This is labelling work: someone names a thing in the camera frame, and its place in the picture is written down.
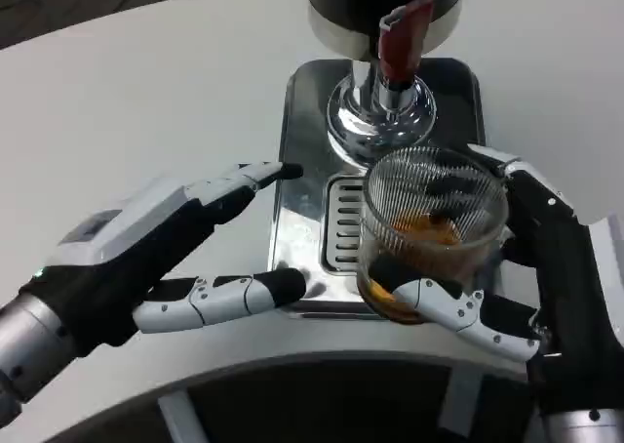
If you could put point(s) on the steel slotted drain grid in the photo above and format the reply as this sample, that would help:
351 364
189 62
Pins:
343 218

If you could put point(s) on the black steel drink dispenser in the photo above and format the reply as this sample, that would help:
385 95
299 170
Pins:
341 4

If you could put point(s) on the steel drip tray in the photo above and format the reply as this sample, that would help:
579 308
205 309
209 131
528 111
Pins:
302 218

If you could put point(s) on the red tap lever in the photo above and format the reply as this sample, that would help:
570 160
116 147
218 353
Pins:
404 43

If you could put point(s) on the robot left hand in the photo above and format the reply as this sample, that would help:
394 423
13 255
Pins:
127 257

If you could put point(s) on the clear ribbed glass cup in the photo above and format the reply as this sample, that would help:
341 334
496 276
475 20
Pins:
390 209

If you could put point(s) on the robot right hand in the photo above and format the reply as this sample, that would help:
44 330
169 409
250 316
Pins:
565 287

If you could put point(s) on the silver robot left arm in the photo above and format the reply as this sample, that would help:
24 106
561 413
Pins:
29 345

